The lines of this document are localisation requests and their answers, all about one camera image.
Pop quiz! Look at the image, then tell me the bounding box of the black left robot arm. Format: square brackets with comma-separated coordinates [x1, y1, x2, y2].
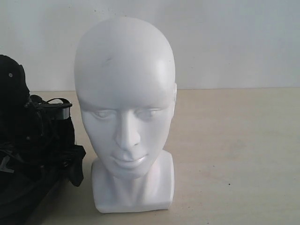
[0, 55, 72, 164]

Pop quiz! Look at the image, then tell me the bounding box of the black helmet with visor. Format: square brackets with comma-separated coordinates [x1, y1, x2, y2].
[0, 123, 86, 225]

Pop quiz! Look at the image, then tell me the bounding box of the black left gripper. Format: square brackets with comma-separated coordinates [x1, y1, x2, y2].
[14, 95, 72, 165]

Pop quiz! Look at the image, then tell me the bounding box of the white mannequin head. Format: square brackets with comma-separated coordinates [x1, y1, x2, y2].
[74, 17, 177, 213]

